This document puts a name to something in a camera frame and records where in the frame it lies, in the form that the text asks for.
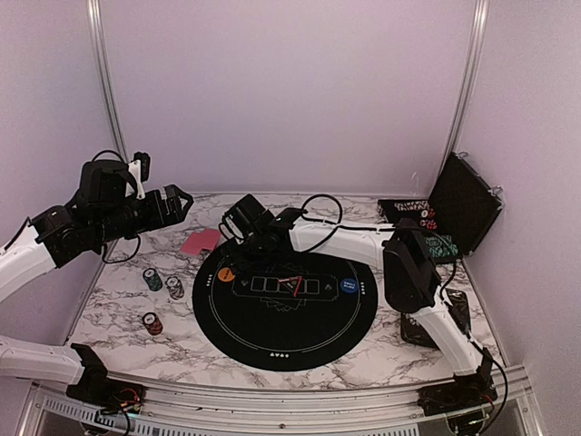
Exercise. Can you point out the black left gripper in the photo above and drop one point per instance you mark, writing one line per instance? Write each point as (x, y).
(158, 217)

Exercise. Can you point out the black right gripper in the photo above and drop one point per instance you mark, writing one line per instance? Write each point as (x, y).
(267, 257)

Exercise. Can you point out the orange big blind button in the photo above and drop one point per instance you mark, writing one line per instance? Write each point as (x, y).
(225, 275)

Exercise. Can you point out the red triangle all-in marker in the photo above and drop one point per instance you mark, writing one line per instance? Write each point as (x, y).
(290, 285)

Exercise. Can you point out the blue small blind button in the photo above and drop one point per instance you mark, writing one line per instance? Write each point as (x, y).
(349, 286)

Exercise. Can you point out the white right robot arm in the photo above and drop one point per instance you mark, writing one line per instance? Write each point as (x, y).
(412, 284)

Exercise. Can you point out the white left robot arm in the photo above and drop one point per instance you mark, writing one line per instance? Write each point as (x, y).
(32, 267)

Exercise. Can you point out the red playing card deck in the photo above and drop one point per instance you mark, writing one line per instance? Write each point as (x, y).
(206, 240)

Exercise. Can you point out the green poker chip stack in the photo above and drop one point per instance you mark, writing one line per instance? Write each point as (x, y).
(152, 279)

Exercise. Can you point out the round black poker mat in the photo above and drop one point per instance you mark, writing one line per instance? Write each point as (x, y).
(254, 323)

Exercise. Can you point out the grey poker chip stack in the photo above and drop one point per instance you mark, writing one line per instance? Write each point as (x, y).
(174, 287)

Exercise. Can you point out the red poker chip stack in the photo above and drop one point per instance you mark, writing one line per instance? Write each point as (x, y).
(152, 323)

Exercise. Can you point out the floral patterned pouch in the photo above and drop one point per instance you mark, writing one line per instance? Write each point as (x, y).
(412, 332)

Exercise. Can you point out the black poker chip case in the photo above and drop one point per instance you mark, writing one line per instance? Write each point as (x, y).
(458, 213)

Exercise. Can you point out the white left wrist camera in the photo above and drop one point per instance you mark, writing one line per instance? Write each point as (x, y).
(139, 169)

